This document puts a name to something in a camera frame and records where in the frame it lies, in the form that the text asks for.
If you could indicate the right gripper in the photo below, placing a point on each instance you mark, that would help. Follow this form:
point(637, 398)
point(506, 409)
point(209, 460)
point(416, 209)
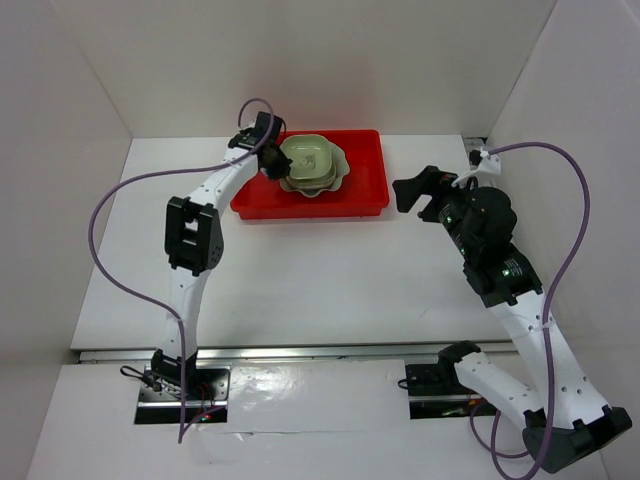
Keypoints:
point(431, 180)

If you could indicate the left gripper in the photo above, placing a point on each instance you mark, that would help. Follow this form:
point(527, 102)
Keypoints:
point(281, 167)

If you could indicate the green square plate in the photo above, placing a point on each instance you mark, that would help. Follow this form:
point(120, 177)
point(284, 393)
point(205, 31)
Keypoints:
point(308, 184)
point(311, 158)

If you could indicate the large green scalloped bowl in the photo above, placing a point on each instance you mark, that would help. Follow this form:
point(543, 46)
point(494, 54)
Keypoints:
point(342, 170)

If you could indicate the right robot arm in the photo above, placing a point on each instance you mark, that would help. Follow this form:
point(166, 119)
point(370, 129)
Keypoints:
point(561, 416)

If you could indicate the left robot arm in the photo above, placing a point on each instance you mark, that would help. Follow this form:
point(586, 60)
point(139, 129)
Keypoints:
point(194, 241)

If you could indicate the red plastic bin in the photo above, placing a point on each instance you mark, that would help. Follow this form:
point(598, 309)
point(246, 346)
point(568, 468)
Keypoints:
point(364, 191)

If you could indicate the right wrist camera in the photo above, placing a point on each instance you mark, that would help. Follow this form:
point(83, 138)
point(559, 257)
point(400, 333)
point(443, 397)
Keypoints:
point(484, 167)

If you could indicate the front aluminium rail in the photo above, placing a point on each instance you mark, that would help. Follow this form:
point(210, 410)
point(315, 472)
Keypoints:
point(413, 352)

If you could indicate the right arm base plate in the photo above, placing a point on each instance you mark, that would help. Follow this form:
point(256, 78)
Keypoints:
point(433, 394)

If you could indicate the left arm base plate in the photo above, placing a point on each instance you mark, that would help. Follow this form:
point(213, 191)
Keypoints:
point(159, 401)

